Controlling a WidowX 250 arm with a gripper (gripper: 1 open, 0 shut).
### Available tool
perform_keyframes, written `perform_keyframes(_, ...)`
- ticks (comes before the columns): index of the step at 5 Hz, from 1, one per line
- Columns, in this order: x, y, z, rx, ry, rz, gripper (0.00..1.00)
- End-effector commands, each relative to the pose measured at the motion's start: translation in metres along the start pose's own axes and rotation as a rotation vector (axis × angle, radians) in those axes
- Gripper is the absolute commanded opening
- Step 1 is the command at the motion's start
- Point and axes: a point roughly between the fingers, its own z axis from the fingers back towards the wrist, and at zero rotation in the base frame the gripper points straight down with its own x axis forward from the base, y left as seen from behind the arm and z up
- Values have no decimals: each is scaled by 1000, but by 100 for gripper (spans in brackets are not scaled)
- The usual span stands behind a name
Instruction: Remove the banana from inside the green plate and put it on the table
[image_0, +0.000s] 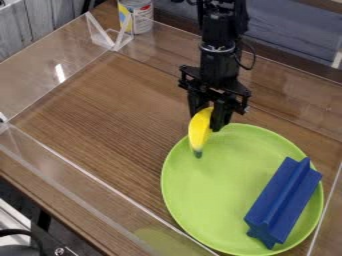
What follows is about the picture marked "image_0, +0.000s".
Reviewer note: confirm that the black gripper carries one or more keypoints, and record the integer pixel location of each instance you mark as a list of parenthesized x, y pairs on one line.
[(211, 83)]

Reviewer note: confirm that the yellow toy banana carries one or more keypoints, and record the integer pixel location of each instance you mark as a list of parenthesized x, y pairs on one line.
[(199, 130)]

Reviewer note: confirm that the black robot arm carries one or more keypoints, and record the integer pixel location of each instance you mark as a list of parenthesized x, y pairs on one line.
[(223, 23)]

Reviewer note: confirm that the green round plate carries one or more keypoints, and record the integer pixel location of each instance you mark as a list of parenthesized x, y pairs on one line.
[(210, 190)]

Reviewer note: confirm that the blue plastic block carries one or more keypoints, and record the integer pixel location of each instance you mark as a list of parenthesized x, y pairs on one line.
[(278, 207)]

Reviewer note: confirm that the clear acrylic enclosure wall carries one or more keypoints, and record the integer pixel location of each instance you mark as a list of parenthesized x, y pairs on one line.
[(92, 118)]

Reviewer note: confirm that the clear acrylic corner bracket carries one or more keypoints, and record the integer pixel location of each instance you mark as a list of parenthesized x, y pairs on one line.
[(111, 39)]

